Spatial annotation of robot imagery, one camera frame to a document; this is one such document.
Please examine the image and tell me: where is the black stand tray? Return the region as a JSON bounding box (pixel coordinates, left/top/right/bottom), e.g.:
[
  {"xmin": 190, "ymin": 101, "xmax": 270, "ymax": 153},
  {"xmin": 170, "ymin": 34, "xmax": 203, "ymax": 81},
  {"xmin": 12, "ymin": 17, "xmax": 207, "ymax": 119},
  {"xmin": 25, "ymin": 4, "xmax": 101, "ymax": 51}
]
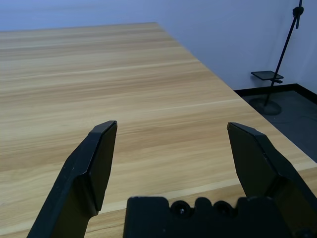
[{"xmin": 251, "ymin": 70, "xmax": 284, "ymax": 84}]

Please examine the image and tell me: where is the black floor stand pole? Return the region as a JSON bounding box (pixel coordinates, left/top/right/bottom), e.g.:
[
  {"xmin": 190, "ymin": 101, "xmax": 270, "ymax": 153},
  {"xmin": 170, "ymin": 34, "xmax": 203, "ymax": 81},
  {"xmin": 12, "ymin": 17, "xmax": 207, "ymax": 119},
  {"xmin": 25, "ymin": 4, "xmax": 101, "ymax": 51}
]
[{"xmin": 249, "ymin": 0, "xmax": 305, "ymax": 116}]

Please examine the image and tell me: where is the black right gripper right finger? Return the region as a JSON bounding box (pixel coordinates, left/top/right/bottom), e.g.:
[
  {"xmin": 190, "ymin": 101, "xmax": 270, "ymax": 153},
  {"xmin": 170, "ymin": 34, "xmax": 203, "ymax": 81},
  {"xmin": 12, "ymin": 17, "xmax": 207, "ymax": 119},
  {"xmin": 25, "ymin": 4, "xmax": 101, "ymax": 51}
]
[{"xmin": 226, "ymin": 121, "xmax": 317, "ymax": 238}]

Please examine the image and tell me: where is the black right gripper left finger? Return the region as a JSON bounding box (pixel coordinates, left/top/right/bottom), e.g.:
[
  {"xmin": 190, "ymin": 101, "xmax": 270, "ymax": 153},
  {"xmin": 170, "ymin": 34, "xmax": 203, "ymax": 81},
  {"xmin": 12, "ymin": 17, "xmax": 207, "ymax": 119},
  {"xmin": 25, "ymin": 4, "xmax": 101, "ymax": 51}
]
[{"xmin": 26, "ymin": 120, "xmax": 118, "ymax": 238}]

